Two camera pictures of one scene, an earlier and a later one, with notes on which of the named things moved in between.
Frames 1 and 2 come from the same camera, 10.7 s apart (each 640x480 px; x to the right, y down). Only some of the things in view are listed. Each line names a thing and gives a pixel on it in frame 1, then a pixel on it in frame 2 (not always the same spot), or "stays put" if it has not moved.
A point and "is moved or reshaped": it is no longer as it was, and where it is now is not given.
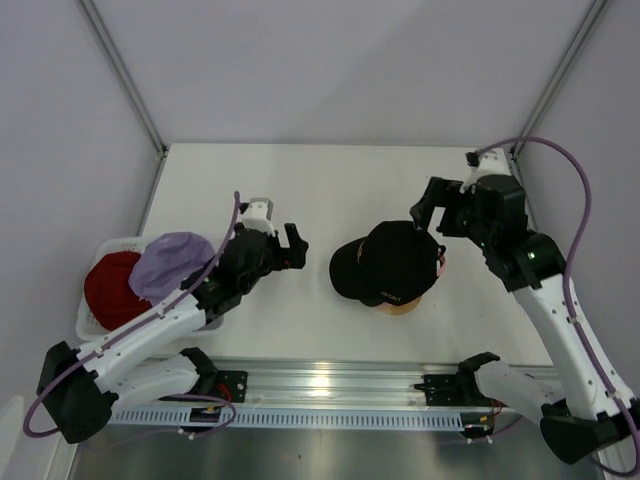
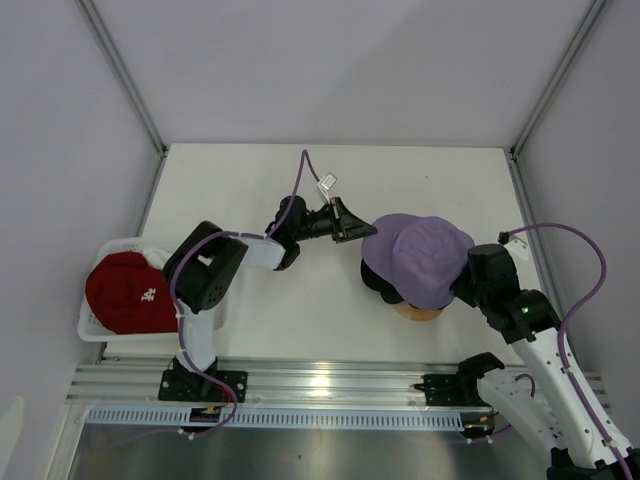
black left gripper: x=291 y=257 -> x=345 y=226
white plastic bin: x=88 y=328 stays put
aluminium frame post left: x=123 y=74 stays put
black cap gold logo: x=395 y=263 is moved or reshaped
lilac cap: x=163 y=263 -> x=419 y=257
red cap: x=108 y=292 stays put
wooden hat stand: x=400 y=309 -> x=415 y=313
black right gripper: x=439 y=193 -> x=459 y=289
